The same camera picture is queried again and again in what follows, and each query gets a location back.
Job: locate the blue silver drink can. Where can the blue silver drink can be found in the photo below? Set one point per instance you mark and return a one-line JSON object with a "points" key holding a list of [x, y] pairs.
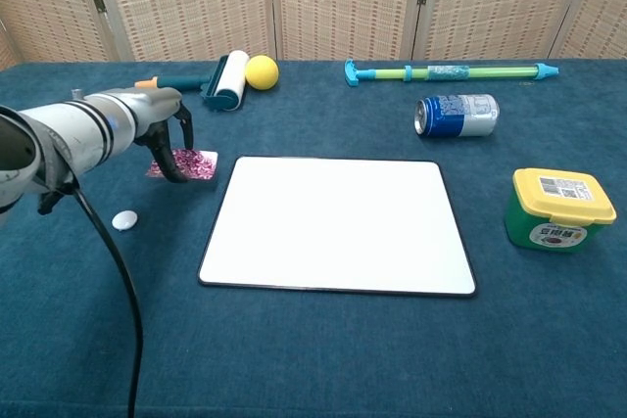
{"points": [[458, 117]]}

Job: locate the yellow foam ball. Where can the yellow foam ball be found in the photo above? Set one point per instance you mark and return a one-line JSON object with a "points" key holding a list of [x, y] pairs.
{"points": [[262, 72]]}

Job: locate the green blue water pump toy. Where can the green blue water pump toy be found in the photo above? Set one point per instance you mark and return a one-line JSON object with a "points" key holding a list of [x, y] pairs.
{"points": [[490, 73]]}

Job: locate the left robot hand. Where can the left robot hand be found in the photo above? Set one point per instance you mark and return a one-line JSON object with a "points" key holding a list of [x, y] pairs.
{"points": [[157, 107]]}

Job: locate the yellow tape measure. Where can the yellow tape measure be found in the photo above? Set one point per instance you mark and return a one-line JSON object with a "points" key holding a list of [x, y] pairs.
{"points": [[553, 212]]}

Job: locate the white magnetic board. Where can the white magnetic board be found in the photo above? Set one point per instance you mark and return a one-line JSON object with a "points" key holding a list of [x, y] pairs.
{"points": [[338, 227]]}

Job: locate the teal lint roller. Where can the teal lint roller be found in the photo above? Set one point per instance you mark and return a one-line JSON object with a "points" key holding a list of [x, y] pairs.
{"points": [[232, 73]]}

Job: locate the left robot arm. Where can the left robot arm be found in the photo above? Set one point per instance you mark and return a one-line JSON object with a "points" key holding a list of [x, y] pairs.
{"points": [[63, 129]]}

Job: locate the woven folding screen panel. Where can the woven folding screen panel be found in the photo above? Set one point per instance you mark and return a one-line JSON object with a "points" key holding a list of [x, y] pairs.
{"points": [[44, 2], [191, 2], [343, 2], [495, 2], [602, 7], [5, 48]]}

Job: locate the pink patterned card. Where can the pink patterned card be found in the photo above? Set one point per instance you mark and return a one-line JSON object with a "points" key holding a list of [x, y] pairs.
{"points": [[203, 166]]}

